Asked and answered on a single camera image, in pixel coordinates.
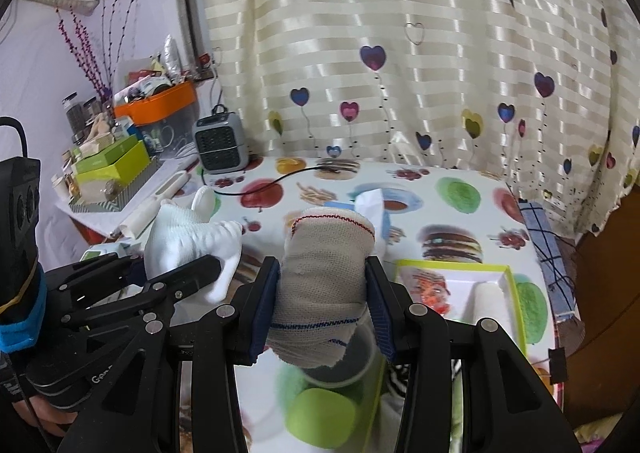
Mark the white towel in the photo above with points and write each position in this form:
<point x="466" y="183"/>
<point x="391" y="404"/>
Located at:
<point x="482" y="303"/>

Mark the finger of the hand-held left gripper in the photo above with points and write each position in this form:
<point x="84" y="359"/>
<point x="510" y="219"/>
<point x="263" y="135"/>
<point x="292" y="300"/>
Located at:
<point x="100" y="270"/>
<point x="185" y="278"/>

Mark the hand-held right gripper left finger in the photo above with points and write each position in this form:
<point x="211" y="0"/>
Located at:
<point x="262" y="313"/>

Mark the green cardboard box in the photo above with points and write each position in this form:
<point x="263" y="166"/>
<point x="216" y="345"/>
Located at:
<point x="115" y="160"/>

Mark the wooden wardrobe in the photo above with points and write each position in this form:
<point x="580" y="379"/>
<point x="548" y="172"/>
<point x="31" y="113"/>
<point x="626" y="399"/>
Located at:
<point x="610" y="333"/>

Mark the person's left hand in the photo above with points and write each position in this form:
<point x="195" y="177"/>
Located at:
<point x="45" y="420"/>

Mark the green shallow box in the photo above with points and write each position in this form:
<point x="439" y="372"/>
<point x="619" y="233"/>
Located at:
<point x="480" y="278"/>

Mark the purple decorative branches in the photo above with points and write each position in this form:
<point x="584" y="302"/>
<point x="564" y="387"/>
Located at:
<point x="85" y="48"/>

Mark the heart print striped curtain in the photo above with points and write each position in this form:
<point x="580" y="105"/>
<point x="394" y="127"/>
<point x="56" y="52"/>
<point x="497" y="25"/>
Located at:
<point x="400" y="33"/>

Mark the dark clear plastic jar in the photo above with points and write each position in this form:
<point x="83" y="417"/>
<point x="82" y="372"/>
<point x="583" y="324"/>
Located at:
<point x="340" y="368"/>

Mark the fruit print tablecloth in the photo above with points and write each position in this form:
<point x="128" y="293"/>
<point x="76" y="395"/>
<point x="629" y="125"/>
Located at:
<point x="470" y="193"/>

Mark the wet wipes pack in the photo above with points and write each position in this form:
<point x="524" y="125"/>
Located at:
<point x="107" y="250"/>

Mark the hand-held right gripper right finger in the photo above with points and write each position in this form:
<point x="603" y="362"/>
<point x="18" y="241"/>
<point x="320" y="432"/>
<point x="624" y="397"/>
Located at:
<point x="377" y="313"/>

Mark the orange snack packet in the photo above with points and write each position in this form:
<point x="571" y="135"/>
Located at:
<point x="435" y="293"/>

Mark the white long plastic tool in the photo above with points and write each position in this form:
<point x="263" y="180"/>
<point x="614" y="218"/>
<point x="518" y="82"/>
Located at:
<point x="150" y="210"/>

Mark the green cream jar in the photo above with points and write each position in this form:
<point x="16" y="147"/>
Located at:
<point x="322" y="415"/>

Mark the grey small heater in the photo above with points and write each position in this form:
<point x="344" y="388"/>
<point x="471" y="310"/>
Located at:
<point x="220" y="143"/>

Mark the beige wrapped pipe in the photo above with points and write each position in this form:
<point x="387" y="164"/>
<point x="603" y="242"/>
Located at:
<point x="55" y="0"/>

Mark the blue checked cloth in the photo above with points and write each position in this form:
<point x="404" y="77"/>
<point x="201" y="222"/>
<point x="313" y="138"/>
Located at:
<point x="545" y="243"/>

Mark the black white striped sock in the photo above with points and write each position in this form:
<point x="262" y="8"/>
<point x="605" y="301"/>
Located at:
<point x="397" y="380"/>

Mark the beige cloth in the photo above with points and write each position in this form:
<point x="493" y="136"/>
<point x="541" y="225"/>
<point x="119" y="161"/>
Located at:
<point x="320" y="273"/>

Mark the white tissue pack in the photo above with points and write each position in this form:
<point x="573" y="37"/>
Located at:
<point x="372" y="205"/>

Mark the orange storage box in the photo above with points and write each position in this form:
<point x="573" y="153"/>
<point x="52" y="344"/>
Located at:
<point x="160" y="105"/>

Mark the grey chevron pattern box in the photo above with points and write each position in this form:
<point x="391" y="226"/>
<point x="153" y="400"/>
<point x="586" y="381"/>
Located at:
<point x="130" y="188"/>

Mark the grey window frame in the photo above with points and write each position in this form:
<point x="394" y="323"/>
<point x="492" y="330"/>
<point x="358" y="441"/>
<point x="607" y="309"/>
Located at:
<point x="187" y="8"/>

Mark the glass spice jar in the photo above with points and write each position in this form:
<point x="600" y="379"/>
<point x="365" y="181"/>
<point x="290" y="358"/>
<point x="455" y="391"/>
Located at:
<point x="91" y="110"/>
<point x="72" y="113"/>

